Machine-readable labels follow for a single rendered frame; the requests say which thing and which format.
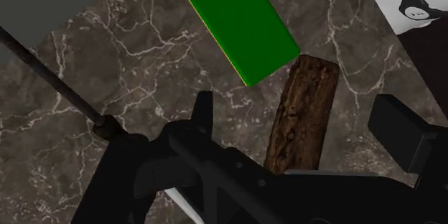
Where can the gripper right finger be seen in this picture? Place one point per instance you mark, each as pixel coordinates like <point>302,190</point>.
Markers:
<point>399,132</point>

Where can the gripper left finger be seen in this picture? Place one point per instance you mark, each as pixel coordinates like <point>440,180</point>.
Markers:
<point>203,111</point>

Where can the green flat box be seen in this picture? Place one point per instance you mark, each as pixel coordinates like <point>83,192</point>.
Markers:
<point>241,23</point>

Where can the brown wooden block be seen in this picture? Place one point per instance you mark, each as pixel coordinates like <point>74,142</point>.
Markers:
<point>301,118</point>

